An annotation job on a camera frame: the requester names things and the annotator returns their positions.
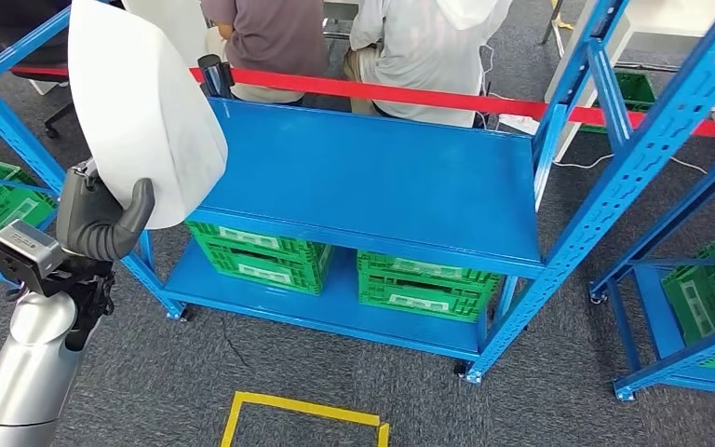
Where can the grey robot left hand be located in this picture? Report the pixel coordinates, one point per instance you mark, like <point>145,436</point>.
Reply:
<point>86,216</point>

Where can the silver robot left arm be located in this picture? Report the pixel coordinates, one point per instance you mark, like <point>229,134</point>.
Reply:
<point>30,370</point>

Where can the green plastic crate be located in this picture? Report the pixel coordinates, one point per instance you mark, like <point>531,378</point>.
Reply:
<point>259,265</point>
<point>425,290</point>
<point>709,296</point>
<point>6,210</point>
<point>635,89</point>

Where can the black office chair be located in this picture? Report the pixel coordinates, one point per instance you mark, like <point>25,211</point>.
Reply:
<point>24,37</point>

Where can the person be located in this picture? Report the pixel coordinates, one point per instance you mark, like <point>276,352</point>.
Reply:
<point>419,62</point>
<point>271,37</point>

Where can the white desk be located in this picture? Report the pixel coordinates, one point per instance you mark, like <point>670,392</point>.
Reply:
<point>339,9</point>
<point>672,15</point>

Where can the red barrier tape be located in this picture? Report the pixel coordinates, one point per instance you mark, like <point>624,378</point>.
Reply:
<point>394,92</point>

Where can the white power strip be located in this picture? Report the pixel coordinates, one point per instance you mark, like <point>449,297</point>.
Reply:
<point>518,125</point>

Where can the black stanchion post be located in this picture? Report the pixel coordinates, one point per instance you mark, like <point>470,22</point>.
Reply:
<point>212,74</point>

